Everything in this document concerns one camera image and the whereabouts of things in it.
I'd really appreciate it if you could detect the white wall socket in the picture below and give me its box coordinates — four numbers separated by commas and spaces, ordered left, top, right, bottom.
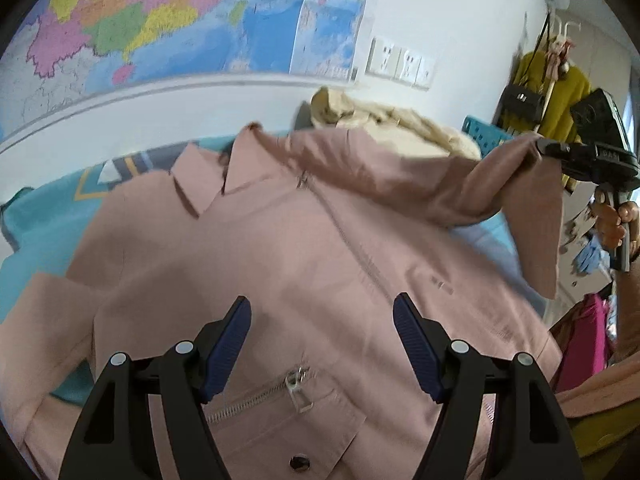
418, 56, 437, 91
366, 36, 404, 80
398, 47, 424, 86

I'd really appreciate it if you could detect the blue cloth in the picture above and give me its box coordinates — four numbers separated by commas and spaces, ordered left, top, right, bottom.
574, 239, 609, 275

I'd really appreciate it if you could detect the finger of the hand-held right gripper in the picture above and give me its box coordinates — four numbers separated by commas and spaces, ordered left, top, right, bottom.
532, 136, 568, 173

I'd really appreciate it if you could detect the person's right hand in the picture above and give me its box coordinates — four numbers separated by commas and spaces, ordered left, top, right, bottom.
592, 200, 640, 262

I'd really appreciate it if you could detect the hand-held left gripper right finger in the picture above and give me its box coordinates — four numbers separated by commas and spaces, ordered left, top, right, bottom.
393, 292, 586, 480

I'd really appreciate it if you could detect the cream coat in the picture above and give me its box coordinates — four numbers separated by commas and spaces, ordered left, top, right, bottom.
310, 86, 483, 161

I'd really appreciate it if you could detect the pink zip jacket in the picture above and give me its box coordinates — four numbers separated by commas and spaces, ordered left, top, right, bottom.
0, 122, 568, 480

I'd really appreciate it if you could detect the black handbag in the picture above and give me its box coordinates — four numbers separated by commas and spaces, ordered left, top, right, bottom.
500, 82, 547, 123

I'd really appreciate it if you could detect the colourful wall map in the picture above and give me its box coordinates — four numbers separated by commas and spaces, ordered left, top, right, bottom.
0, 0, 377, 143

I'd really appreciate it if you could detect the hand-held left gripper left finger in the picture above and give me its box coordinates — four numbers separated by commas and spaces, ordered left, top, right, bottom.
57, 296, 252, 480

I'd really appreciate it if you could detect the white coat rack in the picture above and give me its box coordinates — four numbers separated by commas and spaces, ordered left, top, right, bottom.
542, 12, 583, 111

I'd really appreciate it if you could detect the magenta garment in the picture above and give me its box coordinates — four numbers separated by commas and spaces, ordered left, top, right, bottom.
552, 294, 614, 393

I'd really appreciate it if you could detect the mustard yellow garment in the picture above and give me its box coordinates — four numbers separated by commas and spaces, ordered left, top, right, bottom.
510, 50, 593, 193

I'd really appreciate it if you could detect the blue plastic basket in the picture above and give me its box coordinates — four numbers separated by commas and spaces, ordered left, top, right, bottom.
461, 116, 518, 158

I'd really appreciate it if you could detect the teal patterned bedsheet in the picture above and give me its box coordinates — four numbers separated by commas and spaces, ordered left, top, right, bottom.
0, 135, 548, 406

